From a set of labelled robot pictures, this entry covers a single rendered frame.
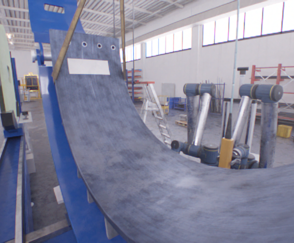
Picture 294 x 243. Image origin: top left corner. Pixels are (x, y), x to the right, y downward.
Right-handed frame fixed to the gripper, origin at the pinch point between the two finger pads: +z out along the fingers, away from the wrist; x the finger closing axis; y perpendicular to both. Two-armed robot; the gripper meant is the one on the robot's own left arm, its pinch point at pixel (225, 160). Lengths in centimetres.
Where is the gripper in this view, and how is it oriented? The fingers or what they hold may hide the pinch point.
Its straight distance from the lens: 149.1
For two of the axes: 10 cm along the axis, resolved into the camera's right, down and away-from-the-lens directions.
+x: 6.0, 1.7, -7.8
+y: 0.0, -9.8, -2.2
